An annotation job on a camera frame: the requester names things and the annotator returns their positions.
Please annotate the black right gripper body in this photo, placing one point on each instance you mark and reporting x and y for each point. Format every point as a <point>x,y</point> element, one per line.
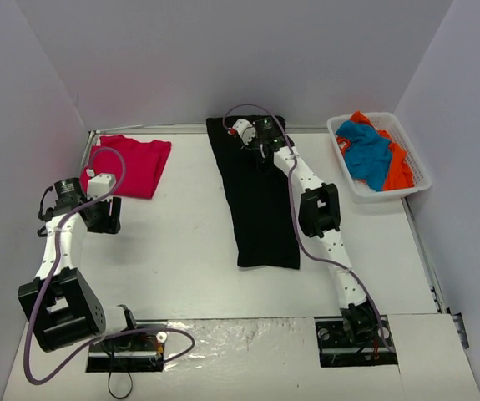
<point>262,154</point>

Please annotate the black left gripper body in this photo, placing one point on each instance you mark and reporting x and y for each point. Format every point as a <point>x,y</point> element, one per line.
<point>108,216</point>

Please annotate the black t-shirt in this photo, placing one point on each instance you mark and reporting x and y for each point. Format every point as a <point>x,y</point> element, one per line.
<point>258,197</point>

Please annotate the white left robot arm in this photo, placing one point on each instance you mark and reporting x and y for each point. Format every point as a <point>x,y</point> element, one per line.
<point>60,305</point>

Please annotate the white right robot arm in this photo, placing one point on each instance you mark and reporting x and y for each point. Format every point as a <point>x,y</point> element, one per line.
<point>318,217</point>

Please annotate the red folded t-shirt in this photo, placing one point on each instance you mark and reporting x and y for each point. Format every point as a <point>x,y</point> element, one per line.
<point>145,162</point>

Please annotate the blue t-shirt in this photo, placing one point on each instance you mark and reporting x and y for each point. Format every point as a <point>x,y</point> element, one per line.
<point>366,154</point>

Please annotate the white plastic basket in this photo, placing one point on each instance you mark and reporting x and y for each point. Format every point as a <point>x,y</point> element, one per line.
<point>360,192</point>

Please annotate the orange t-shirt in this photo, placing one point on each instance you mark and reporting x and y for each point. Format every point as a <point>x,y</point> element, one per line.
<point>400,175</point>

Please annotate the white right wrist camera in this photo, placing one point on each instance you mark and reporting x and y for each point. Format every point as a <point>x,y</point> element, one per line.
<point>245,131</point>

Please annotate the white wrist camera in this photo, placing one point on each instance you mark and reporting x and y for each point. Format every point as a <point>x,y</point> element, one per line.
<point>245,131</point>
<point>100,185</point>

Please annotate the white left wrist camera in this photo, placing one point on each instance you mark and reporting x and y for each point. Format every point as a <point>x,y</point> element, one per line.
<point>100,185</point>

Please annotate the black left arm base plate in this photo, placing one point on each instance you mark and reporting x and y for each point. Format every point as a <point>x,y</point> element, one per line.
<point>138,353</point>

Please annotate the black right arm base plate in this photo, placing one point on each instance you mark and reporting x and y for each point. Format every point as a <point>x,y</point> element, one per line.
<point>336,350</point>

